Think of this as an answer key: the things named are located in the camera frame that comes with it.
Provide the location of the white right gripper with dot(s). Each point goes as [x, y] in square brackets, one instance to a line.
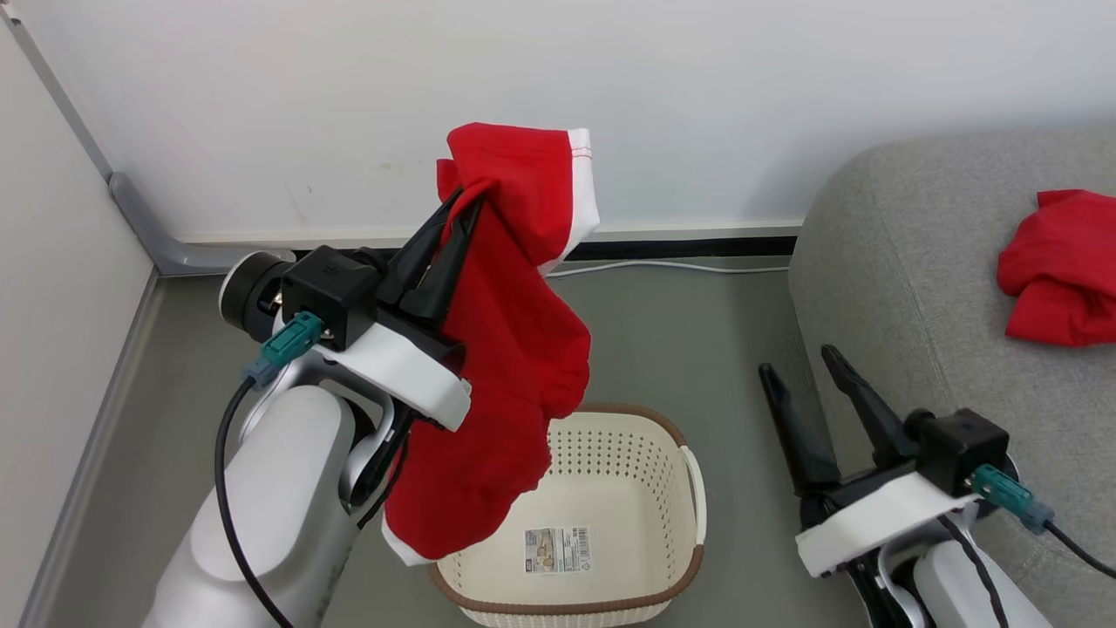
[872, 523]

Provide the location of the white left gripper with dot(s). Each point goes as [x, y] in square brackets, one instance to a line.
[410, 375]

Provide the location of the red garment with white trim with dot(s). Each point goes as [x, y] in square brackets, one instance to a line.
[514, 349]

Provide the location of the red garment with white lettering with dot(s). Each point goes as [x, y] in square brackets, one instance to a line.
[1059, 270]

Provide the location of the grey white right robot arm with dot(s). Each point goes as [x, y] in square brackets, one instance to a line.
[959, 584]

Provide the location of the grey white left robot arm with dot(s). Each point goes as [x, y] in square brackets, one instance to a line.
[270, 506]

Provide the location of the white perforated laundry basket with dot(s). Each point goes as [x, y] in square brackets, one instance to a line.
[610, 488]

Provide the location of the printed paper basket label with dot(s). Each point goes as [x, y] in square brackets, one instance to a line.
[558, 549]

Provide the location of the grey fabric sofa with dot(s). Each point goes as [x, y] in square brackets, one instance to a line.
[915, 288]

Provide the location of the black baseboard strip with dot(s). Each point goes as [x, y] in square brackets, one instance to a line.
[689, 246]

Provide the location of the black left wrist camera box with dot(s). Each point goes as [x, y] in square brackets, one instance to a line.
[331, 292]

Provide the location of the teal left camera connector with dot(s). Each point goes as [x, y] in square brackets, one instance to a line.
[288, 346]

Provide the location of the teal camera connector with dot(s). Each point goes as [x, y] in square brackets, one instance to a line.
[288, 346]
[1003, 493]

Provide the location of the teal right camera connector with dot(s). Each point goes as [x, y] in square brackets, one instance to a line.
[1003, 493]

